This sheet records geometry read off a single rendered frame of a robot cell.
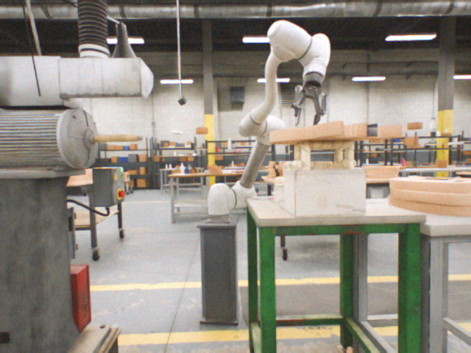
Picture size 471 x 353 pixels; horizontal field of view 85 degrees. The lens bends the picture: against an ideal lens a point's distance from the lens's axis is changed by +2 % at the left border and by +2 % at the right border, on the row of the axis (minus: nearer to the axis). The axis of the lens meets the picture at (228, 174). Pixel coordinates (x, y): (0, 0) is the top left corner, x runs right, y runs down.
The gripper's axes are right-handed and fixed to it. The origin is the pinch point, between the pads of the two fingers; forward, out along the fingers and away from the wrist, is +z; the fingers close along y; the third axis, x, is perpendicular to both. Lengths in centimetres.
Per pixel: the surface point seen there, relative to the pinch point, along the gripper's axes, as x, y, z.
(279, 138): 2.7, 10.4, 12.2
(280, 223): -1.2, 3.5, 43.2
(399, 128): 16.0, -27.4, 3.3
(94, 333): -61, 69, 110
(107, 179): -43, 83, 36
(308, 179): 3.6, -2.9, 25.4
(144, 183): -998, 301, -125
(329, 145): 6.6, -7.7, 11.8
